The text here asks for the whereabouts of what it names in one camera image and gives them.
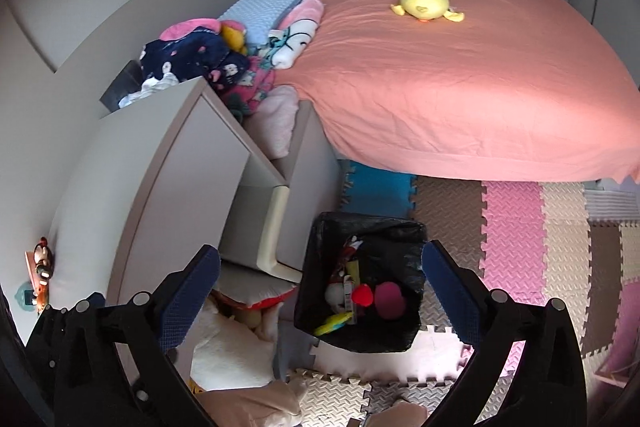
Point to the cream chair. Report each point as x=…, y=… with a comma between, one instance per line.
x=272, y=232

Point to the red round toy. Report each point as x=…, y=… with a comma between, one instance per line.
x=362, y=295

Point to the pink plush toy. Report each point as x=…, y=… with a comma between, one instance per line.
x=305, y=9

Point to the grey cushion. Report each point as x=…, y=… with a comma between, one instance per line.
x=250, y=284

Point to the white printed box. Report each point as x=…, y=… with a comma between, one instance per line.
x=348, y=297

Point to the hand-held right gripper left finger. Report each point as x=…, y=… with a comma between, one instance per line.
x=192, y=297

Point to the red cushion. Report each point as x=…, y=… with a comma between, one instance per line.
x=265, y=303

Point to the beige plush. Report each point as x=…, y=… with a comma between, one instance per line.
x=250, y=407
x=407, y=414

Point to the yellow wrapper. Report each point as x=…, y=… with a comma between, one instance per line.
x=355, y=272

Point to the white plush toy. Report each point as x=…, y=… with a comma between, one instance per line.
x=295, y=47

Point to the white plush cushion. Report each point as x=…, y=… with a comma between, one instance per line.
x=225, y=352

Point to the pale grey ribbed panel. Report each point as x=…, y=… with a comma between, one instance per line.
x=612, y=204

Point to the light pink pillow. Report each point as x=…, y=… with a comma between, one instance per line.
x=275, y=122

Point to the pink cat-printed blanket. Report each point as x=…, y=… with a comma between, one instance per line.
x=252, y=79

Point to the grey bed frame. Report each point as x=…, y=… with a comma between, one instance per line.
x=315, y=187

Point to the foam puzzle floor mat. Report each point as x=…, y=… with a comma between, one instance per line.
x=515, y=232

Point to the navy printed cloth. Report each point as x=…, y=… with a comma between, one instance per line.
x=185, y=52

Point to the grey desk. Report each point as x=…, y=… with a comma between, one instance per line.
x=100, y=187

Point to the yellow plush toy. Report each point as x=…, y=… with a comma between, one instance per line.
x=232, y=37

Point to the bed with pink sheet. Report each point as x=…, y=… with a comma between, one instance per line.
x=475, y=82

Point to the teal container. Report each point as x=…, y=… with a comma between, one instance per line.
x=25, y=296

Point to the orange toy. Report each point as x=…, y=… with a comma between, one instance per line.
x=41, y=291

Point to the black trash bin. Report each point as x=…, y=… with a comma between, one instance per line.
x=395, y=247

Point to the pink cloth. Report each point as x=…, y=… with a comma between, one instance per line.
x=187, y=28

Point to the blue fleece blanket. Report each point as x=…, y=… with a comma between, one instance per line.
x=260, y=9

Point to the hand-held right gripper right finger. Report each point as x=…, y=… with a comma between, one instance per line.
x=450, y=297

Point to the red white wrapper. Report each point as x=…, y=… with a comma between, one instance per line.
x=352, y=246

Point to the yellow plush duck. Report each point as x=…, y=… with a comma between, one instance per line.
x=425, y=2

